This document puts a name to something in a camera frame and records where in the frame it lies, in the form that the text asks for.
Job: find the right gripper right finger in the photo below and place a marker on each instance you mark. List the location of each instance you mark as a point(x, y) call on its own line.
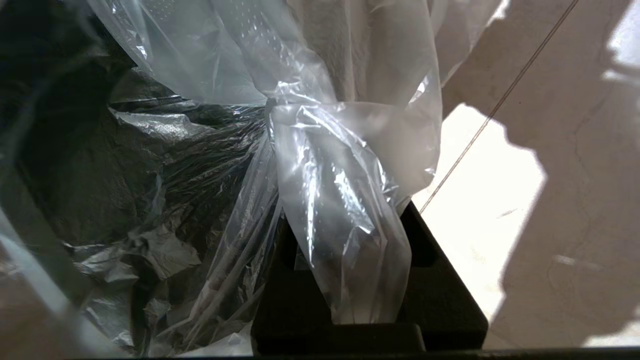
point(440, 300)

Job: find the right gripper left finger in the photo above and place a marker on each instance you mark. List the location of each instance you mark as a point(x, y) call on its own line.
point(290, 310)

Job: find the clear plastic trash bag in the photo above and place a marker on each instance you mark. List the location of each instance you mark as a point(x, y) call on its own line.
point(325, 150)

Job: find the black round trash bin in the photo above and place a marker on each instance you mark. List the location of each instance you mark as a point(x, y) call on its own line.
point(55, 165)

